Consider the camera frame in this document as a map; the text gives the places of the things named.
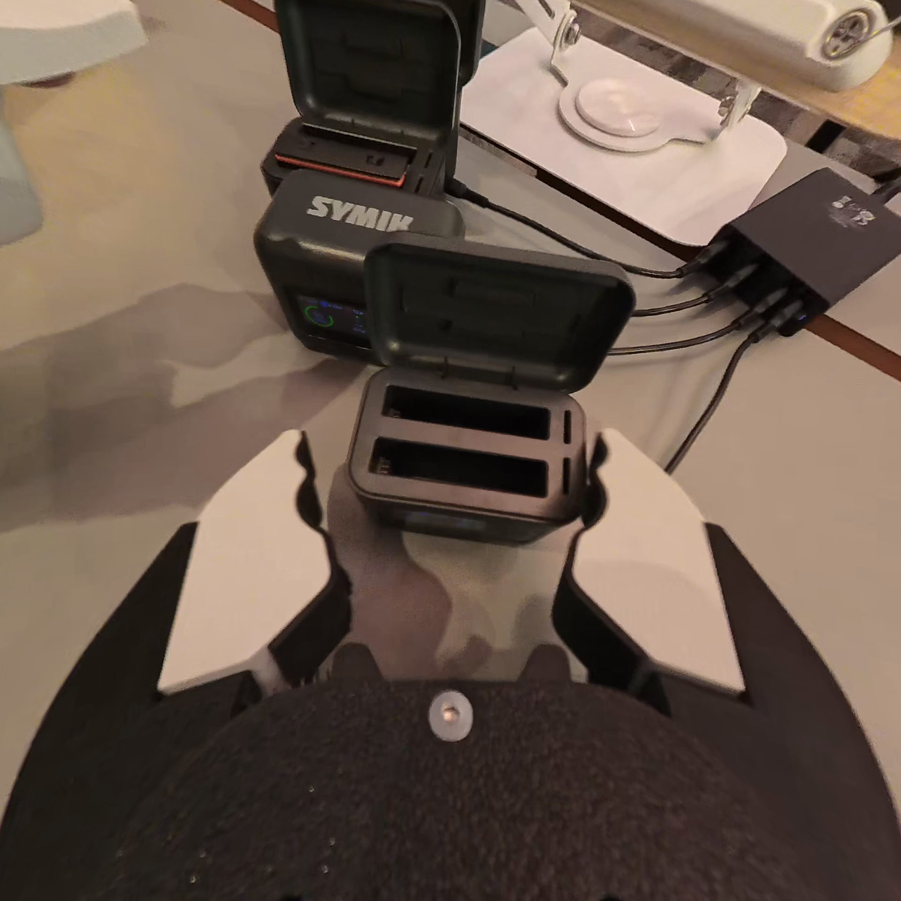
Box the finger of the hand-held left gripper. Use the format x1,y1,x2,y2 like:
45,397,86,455
0,95,45,244
0,0,149,87

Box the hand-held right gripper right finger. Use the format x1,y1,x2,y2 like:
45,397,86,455
552,428,746,698

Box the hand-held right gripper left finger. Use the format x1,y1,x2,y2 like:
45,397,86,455
156,429,353,695

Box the black battery charger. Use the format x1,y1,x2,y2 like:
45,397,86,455
253,169,467,367
450,0,488,82
260,0,466,205
348,236,639,545

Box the red striped black battery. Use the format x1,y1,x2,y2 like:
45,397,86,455
275,123,411,188

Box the black power hub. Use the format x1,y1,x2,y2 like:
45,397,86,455
704,168,901,337

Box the white stand base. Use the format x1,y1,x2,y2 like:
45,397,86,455
458,0,788,247

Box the wooden display board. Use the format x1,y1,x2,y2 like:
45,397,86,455
570,0,901,128

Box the black charging cable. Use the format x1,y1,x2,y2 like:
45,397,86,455
630,264,761,316
449,179,733,279
607,289,786,355
663,303,807,474

